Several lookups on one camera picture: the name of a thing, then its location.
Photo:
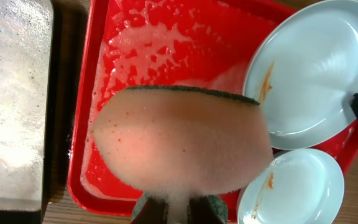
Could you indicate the pink green sponge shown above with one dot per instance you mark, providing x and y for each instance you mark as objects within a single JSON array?
[{"x": 182, "y": 142}]

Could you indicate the light blue plate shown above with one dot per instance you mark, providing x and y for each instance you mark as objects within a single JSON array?
[
  {"x": 305, "y": 73},
  {"x": 302, "y": 186}
]

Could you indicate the black soapy water tray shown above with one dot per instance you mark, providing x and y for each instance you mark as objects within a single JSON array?
[{"x": 26, "y": 31}]

